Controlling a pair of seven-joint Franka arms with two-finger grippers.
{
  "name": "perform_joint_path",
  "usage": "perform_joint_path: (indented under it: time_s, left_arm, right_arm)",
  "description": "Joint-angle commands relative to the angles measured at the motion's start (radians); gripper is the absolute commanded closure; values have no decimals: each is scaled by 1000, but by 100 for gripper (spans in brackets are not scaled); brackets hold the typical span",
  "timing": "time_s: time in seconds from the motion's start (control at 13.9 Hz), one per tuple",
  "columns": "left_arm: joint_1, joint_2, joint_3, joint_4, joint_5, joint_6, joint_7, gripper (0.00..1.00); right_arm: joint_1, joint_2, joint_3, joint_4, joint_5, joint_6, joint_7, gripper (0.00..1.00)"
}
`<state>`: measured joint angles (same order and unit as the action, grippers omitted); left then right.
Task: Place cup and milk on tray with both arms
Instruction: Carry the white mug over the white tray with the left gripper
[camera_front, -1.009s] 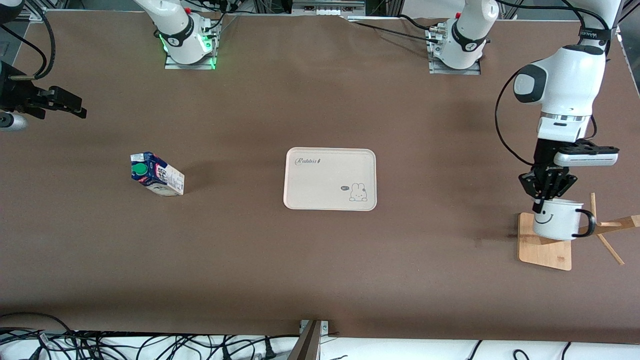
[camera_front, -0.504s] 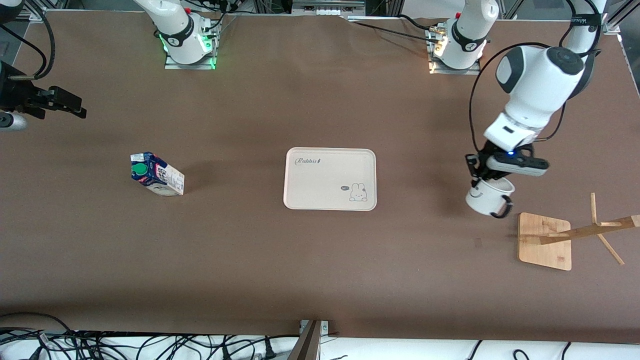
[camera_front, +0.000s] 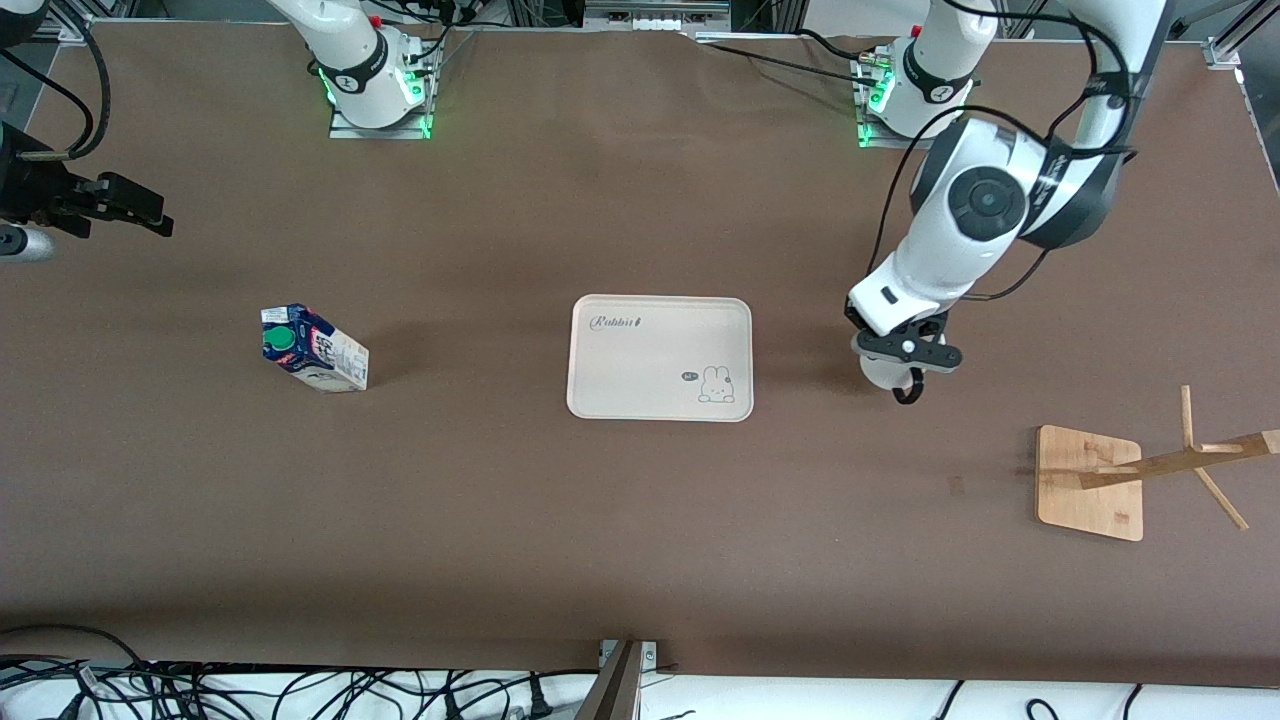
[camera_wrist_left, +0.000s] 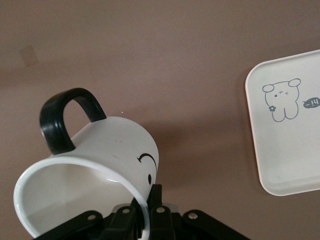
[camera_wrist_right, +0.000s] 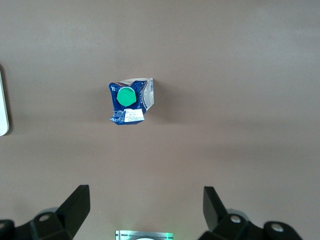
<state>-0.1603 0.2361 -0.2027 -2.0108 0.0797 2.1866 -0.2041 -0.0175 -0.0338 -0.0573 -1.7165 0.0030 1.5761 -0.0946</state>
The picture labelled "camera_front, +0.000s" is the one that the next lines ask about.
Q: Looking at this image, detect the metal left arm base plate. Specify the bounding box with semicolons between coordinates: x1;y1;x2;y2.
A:
852;50;963;151

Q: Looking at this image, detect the wooden mug stand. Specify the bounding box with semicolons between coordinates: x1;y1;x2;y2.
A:
1035;385;1280;543

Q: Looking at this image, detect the blue milk carton green cap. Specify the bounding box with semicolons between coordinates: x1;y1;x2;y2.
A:
261;304;370;394

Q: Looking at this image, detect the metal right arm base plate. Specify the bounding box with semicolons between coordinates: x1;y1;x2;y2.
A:
329;30;437;140

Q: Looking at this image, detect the black table cable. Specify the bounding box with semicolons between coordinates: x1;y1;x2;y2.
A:
698;28;886;87

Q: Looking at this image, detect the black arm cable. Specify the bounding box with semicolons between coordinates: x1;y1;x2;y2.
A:
0;10;110;161
868;0;1141;303

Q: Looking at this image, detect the aluminium frame rail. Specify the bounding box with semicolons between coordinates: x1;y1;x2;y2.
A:
25;0;97;43
1204;0;1280;71

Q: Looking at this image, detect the grey metal box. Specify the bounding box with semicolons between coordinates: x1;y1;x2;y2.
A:
585;0;732;33

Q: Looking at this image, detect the white cup black handle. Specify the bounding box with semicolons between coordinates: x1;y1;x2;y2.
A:
859;355;927;407

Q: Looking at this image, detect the white rabbit print tray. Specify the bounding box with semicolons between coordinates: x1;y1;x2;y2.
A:
566;294;754;423

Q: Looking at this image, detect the aluminium bracket post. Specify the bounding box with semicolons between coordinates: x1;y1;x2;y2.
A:
574;639;661;720

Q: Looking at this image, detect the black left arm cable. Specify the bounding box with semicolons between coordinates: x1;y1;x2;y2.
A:
868;0;1141;303

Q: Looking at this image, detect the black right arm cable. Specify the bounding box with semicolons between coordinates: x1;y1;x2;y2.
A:
0;10;110;161

